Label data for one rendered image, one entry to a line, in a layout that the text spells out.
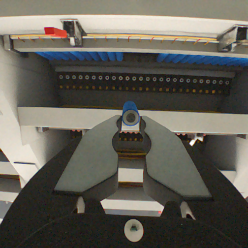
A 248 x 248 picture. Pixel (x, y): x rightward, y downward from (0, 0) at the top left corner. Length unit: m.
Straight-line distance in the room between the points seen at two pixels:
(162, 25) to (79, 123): 0.24
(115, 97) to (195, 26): 0.30
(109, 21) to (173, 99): 0.34
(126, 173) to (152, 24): 0.37
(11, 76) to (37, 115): 0.10
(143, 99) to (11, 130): 0.40
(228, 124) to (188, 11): 0.24
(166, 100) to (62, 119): 0.35
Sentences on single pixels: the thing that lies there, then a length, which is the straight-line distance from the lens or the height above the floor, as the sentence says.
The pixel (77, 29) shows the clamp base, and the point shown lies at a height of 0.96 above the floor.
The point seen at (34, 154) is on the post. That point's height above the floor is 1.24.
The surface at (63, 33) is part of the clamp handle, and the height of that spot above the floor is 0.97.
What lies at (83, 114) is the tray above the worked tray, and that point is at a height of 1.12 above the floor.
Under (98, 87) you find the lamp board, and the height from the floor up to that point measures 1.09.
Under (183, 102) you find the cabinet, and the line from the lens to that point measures 0.51.
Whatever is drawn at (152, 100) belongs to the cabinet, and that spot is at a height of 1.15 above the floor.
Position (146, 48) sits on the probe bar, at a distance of 0.27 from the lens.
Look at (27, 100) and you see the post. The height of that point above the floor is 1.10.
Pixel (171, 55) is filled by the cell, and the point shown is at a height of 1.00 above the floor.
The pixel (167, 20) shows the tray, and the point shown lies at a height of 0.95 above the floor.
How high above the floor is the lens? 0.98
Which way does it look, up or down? 33 degrees up
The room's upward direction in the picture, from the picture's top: 179 degrees counter-clockwise
